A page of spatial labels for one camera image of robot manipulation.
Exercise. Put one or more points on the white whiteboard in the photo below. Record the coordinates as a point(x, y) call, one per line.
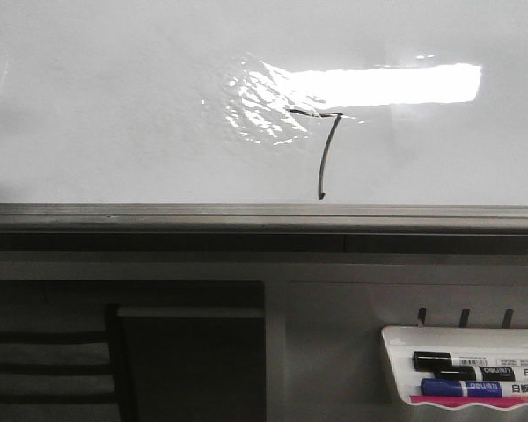
point(376, 102)

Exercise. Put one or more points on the dark cabinet panel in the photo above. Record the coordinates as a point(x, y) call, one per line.
point(204, 365)

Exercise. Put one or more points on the black hook left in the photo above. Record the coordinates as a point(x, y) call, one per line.
point(421, 317)

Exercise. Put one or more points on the black hook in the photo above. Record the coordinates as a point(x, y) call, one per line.
point(421, 317)
point(507, 318)
point(464, 318)

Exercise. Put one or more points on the white plastic marker tray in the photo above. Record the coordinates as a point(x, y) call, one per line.
point(499, 347)

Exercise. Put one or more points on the black capped marker top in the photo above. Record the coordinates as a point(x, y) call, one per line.
point(426, 360)

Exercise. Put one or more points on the black capped marker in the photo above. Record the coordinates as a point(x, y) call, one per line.
point(426, 360)
point(480, 373)

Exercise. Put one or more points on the black hook middle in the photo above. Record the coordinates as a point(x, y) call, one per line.
point(464, 318)

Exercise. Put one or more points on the blue capped marker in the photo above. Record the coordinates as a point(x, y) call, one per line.
point(450, 388)

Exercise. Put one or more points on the black capped marker middle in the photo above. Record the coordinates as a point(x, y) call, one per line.
point(480, 373)

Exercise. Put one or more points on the black hook right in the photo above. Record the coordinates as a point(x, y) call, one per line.
point(507, 318)

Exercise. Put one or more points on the dark chair backrest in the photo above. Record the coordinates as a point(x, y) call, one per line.
point(64, 363)

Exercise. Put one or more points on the grey whiteboard frame ledge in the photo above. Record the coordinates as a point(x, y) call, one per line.
point(480, 230)

